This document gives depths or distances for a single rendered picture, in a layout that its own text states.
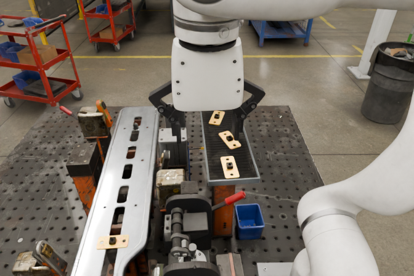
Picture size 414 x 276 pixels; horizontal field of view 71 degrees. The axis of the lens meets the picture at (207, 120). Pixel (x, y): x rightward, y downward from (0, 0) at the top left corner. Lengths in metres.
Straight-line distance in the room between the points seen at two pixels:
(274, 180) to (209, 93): 1.09
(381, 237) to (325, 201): 1.69
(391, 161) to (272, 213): 0.81
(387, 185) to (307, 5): 0.38
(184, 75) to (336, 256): 0.44
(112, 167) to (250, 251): 0.60
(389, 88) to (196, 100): 2.92
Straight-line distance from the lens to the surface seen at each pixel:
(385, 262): 2.26
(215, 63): 0.38
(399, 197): 0.59
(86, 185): 1.18
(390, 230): 2.43
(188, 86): 0.39
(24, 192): 1.60
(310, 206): 0.70
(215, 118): 0.99
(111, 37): 4.82
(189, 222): 0.70
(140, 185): 1.01
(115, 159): 1.13
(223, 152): 0.86
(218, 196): 1.03
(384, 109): 3.36
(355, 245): 0.65
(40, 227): 1.43
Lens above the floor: 1.73
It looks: 35 degrees down
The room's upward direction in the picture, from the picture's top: straight up
